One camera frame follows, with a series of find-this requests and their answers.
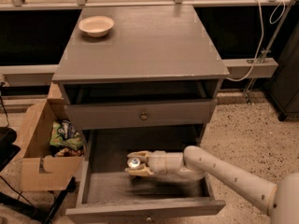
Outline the blue silver redbull can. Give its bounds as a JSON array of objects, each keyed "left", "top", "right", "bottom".
[{"left": 127, "top": 158, "right": 141, "bottom": 170}]

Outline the white ceramic bowl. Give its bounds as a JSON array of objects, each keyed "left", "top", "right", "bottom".
[{"left": 78, "top": 16, "right": 114, "bottom": 38}]

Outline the green snack bag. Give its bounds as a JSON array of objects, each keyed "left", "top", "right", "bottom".
[{"left": 50, "top": 120, "right": 83, "bottom": 150}]

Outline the open grey lower drawer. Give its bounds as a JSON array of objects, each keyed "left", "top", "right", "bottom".
[{"left": 64, "top": 123, "right": 227, "bottom": 224}]

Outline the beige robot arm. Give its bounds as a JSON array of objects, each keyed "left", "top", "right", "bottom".
[{"left": 125, "top": 146, "right": 299, "bottom": 224}]

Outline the closed grey upper drawer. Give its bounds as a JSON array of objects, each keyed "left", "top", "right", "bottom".
[{"left": 64, "top": 99, "right": 217, "bottom": 130}]

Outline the grey wooden drawer cabinet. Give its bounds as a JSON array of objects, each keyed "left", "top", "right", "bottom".
[{"left": 51, "top": 5, "right": 230, "bottom": 147}]

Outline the dark snack bag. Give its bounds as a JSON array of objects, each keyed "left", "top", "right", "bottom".
[{"left": 54, "top": 147, "right": 83, "bottom": 157}]

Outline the brown cardboard box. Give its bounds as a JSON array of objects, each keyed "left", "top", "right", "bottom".
[{"left": 15, "top": 84, "right": 82, "bottom": 191}]

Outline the white cable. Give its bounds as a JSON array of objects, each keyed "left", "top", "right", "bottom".
[{"left": 225, "top": 0, "right": 286, "bottom": 83}]

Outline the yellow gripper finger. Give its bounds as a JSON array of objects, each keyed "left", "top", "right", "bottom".
[
  {"left": 125, "top": 164, "right": 154, "bottom": 177},
  {"left": 127, "top": 150, "right": 151, "bottom": 163}
]

